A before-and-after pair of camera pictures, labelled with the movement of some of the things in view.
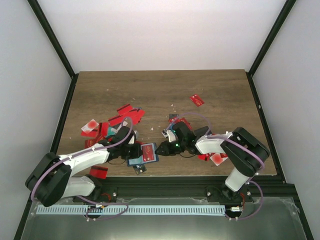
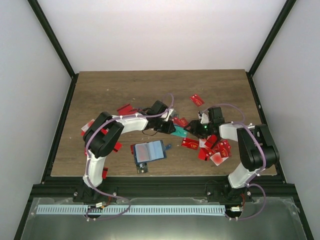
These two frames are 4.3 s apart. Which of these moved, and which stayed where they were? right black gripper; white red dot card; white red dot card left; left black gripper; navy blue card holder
Moved: navy blue card holder; right black gripper; left black gripper
Stayed: white red dot card; white red dot card left
